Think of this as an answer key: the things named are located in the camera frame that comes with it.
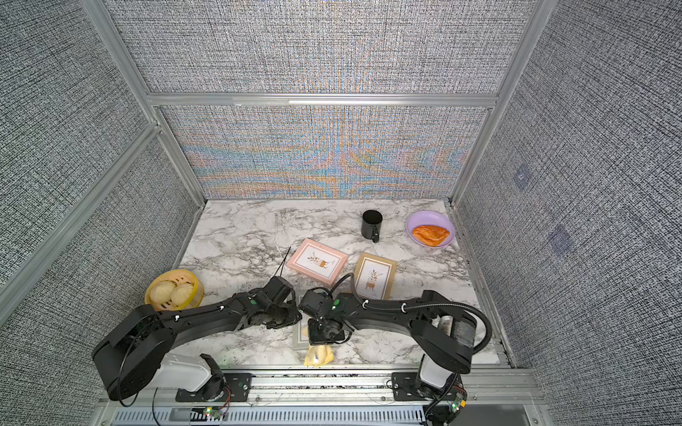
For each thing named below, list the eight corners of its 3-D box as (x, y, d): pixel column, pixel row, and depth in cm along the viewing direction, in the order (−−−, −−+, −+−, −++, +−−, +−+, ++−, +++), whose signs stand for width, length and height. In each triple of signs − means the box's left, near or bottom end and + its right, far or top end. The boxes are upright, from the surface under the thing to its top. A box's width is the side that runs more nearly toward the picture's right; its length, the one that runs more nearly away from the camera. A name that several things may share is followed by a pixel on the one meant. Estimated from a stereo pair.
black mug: (361, 244, 107) (363, 230, 100) (360, 224, 114) (361, 209, 107) (381, 244, 107) (384, 230, 100) (378, 224, 114) (381, 209, 107)
